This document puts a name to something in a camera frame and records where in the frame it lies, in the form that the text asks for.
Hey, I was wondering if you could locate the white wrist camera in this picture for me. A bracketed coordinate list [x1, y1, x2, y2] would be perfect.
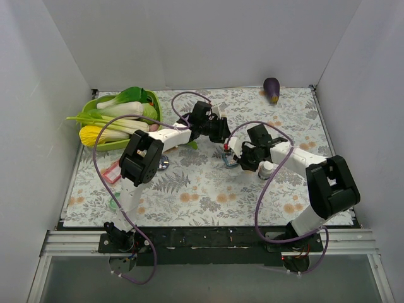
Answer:
[211, 102, 228, 119]
[223, 136, 242, 158]

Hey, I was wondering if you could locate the green plastic basket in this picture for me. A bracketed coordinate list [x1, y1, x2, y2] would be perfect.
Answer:
[82, 90, 163, 152]

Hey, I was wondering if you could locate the purple eggplant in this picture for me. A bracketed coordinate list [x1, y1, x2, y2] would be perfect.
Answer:
[263, 78, 280, 104]

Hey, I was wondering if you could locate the white cap pill bottle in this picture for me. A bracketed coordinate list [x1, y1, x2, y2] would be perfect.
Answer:
[258, 161, 274, 180]

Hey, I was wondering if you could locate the green bok choy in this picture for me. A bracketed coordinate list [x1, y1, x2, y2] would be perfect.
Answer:
[96, 86, 148, 109]

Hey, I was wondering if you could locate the green round pill case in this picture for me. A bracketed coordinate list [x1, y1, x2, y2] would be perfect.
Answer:
[108, 192, 120, 211]

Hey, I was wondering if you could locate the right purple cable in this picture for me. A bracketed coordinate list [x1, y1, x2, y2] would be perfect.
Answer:
[225, 121, 330, 275]

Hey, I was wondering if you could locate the floral table mat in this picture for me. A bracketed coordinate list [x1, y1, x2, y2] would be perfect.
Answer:
[63, 88, 331, 228]

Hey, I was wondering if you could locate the blue rectangular pill box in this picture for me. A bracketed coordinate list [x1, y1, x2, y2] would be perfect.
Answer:
[222, 153, 238, 169]

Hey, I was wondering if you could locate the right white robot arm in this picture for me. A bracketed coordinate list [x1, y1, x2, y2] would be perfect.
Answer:
[226, 121, 360, 251]

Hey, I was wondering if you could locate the dark blue round pill case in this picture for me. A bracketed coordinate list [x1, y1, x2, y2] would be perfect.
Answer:
[158, 155, 170, 171]

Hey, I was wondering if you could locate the purple cable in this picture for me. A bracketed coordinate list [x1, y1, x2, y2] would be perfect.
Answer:
[225, 121, 330, 275]
[93, 91, 213, 285]

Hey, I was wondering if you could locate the pink radish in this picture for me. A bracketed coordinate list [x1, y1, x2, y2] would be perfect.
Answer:
[149, 124, 159, 132]

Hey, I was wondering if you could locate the white radish with leaves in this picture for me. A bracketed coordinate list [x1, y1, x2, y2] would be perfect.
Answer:
[176, 141, 198, 150]

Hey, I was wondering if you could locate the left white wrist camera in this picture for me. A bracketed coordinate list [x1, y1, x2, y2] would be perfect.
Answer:
[211, 102, 228, 119]

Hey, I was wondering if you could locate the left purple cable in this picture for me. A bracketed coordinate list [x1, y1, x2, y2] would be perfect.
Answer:
[93, 91, 213, 285]

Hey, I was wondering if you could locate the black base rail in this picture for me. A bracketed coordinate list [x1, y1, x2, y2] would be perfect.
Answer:
[98, 224, 323, 266]

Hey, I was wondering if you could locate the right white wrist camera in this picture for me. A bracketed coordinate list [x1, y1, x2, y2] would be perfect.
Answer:
[223, 136, 242, 158]

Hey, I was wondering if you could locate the light green cabbage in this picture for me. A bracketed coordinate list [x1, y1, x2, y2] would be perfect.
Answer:
[138, 103, 158, 124]

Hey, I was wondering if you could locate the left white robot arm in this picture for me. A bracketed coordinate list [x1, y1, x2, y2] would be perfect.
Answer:
[104, 102, 230, 253]

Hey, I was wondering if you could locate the pink rectangular pill box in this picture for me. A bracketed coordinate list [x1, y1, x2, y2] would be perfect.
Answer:
[102, 161, 121, 184]

